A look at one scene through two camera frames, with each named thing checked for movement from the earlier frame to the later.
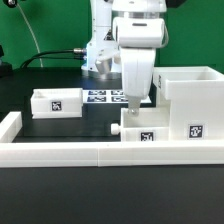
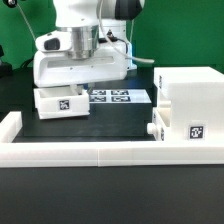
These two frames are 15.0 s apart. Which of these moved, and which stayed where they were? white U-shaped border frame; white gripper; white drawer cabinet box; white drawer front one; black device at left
Moved: white gripper; white drawer front one
Stayed: white U-shaped border frame; black device at left; white drawer cabinet box
